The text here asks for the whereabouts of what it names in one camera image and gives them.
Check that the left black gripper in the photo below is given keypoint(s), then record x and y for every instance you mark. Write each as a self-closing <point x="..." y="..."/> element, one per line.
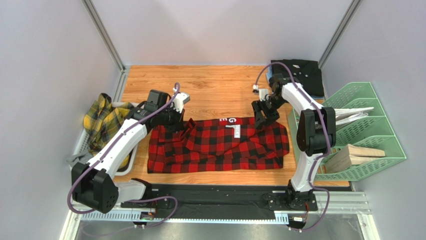
<point x="178" y="125"/>

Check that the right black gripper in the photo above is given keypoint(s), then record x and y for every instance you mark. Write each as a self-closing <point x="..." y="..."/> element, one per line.
<point x="265" y="108"/>

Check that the red black plaid shirt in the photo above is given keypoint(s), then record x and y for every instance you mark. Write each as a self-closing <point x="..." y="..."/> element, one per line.
<point x="215" y="145"/>

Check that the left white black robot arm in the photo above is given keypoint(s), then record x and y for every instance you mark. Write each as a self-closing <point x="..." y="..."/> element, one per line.
<point x="92" y="182"/>

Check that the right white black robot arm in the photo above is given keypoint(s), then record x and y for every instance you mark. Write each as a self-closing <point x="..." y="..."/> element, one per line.
<point x="315" y="135"/>

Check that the white paper stack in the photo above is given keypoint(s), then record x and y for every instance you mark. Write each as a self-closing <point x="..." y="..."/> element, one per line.
<point x="346" y="116"/>

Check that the folded black shirt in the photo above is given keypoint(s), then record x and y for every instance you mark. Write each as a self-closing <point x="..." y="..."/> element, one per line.
<point x="308" y="73"/>

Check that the yellow plaid shirt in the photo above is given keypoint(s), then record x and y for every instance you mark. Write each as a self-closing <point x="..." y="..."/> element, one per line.
<point x="104" y="126"/>

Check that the white plastic basket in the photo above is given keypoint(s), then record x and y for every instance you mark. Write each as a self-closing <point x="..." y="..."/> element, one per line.
<point x="100" y="133"/>

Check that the wooden block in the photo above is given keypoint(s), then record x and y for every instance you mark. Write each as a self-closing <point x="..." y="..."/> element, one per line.
<point x="350" y="156"/>

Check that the grey shirt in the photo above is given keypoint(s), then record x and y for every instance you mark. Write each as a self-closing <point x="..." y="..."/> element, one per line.
<point x="82" y="157"/>

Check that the green file organizer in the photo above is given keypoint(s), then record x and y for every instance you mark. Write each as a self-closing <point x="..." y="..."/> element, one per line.
<point x="373" y="131"/>

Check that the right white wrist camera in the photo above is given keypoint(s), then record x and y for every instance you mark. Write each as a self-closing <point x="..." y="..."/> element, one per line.
<point x="262" y="93"/>

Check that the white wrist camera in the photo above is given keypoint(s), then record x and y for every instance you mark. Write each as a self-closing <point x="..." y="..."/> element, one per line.
<point x="262" y="93"/>
<point x="180" y="100"/>

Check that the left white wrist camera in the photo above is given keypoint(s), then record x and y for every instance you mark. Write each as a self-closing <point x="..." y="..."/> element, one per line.
<point x="180" y="100"/>

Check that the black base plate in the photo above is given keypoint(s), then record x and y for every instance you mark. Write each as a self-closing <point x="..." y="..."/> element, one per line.
<point x="213" y="202"/>

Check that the aluminium rail frame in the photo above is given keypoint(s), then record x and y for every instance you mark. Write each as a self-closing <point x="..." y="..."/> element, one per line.
<point x="341" y="214"/>

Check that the left aluminium corner post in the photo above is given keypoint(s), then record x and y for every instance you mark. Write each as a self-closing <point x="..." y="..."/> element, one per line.
<point x="99" y="25"/>

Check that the aluminium corner post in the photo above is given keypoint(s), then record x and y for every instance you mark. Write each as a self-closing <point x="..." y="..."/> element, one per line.
<point x="338" y="33"/>
<point x="99" y="25"/>

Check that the right aluminium corner post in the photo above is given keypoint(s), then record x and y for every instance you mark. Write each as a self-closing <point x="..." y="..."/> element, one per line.
<point x="338" y="33"/>

